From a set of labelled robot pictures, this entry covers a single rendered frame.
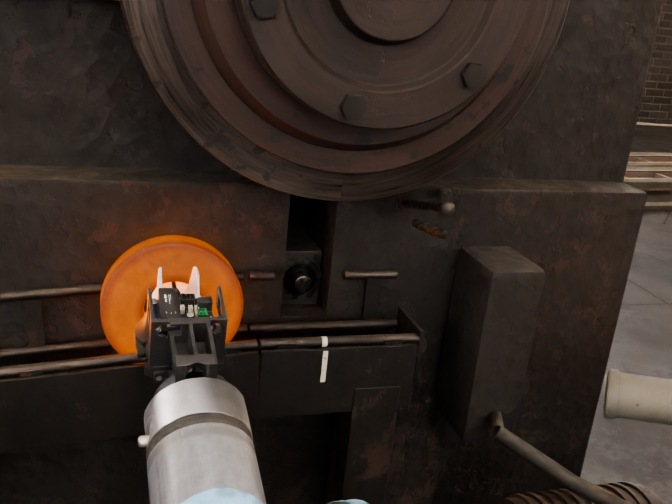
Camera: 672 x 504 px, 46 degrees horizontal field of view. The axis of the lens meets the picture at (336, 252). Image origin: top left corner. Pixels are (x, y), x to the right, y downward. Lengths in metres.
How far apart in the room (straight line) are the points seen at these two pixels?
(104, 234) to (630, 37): 0.73
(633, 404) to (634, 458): 1.27
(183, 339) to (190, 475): 0.16
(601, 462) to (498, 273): 1.31
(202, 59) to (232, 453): 0.36
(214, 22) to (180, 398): 0.34
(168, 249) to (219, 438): 0.28
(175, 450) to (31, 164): 0.43
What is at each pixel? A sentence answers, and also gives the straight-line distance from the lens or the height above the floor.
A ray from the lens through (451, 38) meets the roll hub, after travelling 0.78.
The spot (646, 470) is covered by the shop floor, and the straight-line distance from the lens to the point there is 2.24.
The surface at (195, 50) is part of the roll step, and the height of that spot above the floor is 1.03.
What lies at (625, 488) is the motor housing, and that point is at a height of 0.53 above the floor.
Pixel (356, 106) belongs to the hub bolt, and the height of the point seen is 1.00.
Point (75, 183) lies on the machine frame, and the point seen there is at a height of 0.87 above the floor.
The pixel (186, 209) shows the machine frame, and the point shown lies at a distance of 0.92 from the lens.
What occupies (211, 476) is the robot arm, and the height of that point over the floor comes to 0.74.
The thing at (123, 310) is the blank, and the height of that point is 0.75.
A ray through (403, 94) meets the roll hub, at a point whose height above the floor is 1.01.
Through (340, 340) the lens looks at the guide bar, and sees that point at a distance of 0.91.
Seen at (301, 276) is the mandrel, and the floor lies 0.75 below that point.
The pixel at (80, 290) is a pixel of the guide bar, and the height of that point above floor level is 0.75.
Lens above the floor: 1.11
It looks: 19 degrees down
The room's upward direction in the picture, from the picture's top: 6 degrees clockwise
